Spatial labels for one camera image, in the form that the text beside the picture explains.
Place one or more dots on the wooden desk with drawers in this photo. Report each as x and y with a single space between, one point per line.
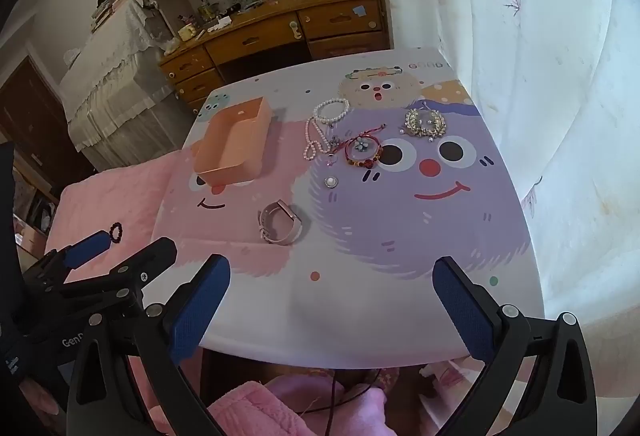
280 5

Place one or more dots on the blue flower ornament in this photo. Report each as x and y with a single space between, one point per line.
359 146

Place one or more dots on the stack of books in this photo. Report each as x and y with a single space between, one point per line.
107 11

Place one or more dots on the blue sticker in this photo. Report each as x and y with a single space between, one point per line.
359 10

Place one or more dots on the green white drawer hook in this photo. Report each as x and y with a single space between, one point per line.
295 31

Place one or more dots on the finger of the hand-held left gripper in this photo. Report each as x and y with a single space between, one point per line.
150 258
92 243

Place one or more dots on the dark wooden door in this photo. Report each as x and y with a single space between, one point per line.
30 116

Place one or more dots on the person's pink fleece clothing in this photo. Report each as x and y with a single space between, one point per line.
250 411

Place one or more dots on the white lace covered cabinet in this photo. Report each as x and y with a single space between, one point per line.
120 81

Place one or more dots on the gold pearl hair ornament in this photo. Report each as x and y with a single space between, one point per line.
415 122

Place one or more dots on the cartoon printed table cover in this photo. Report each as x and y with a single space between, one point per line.
380 226

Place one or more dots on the white patterned curtain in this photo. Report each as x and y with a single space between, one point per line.
525 66

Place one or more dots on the pink blanket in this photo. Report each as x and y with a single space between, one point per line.
100 201

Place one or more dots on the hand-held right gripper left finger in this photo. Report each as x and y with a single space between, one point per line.
200 311

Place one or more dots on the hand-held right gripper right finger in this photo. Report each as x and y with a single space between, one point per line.
465 311

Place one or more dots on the orange plastic box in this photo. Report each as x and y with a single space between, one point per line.
225 156

